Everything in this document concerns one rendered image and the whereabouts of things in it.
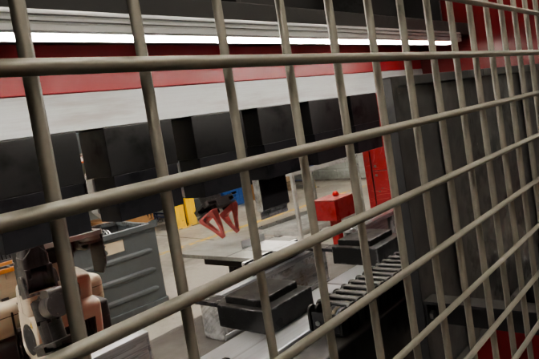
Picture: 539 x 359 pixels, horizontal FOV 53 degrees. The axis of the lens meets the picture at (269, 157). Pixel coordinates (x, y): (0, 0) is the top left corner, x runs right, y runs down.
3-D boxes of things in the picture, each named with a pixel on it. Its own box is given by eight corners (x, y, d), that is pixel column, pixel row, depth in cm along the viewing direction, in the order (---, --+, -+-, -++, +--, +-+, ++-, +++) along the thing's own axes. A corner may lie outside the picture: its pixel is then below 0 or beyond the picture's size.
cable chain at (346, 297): (420, 257, 106) (417, 237, 105) (449, 258, 102) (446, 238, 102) (310, 332, 78) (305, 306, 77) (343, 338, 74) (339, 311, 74)
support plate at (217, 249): (224, 239, 157) (224, 235, 157) (297, 241, 140) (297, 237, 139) (177, 257, 143) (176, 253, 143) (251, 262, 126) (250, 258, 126)
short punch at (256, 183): (284, 210, 135) (278, 173, 135) (290, 210, 134) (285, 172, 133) (258, 220, 128) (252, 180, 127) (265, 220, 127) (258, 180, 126)
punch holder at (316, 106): (323, 158, 156) (314, 101, 155) (349, 156, 150) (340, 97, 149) (292, 167, 145) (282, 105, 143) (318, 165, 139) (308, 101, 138)
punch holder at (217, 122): (226, 185, 126) (215, 114, 125) (253, 183, 120) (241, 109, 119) (176, 199, 114) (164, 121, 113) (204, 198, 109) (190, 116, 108)
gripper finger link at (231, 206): (250, 223, 146) (233, 194, 148) (232, 231, 141) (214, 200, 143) (237, 235, 150) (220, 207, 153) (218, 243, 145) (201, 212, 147)
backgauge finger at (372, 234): (309, 246, 135) (306, 226, 134) (406, 249, 118) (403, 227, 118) (279, 260, 126) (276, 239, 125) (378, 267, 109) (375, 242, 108)
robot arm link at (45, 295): (50, 268, 140) (16, 278, 134) (66, 260, 131) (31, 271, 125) (63, 312, 138) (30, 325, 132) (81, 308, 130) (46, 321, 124)
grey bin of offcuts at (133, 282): (131, 303, 445) (116, 217, 441) (173, 314, 402) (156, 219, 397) (34, 341, 390) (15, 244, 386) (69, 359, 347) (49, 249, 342)
